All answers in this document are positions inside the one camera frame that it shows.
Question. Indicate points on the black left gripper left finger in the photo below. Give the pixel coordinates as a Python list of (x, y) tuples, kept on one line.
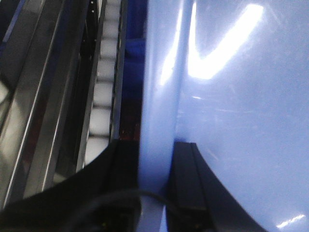
[(96, 199)]

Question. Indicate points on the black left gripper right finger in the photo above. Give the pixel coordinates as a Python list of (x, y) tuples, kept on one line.
[(204, 203)]

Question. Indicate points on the blue plastic tray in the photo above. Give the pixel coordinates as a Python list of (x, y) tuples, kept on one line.
[(232, 76)]

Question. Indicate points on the stainless steel shelf beam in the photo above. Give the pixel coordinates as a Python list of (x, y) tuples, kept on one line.
[(40, 64)]

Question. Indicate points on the roller track rail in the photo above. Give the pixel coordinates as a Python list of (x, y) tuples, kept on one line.
[(101, 122)]

